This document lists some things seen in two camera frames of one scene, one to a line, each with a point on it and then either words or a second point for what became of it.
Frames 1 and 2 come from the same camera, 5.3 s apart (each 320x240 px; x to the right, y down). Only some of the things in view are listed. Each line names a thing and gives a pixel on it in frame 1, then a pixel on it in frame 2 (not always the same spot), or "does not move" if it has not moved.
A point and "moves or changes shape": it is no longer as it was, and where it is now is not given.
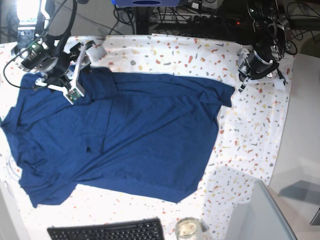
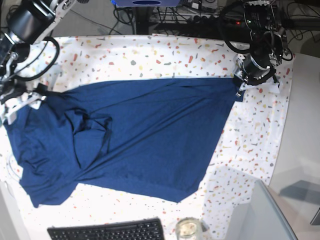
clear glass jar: (187, 228) does not move
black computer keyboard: (144, 229) does not move
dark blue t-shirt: (140, 134) moves or changes shape
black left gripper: (62, 62) to (16, 87)
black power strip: (203, 21) does not move
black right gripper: (257, 67) does not move
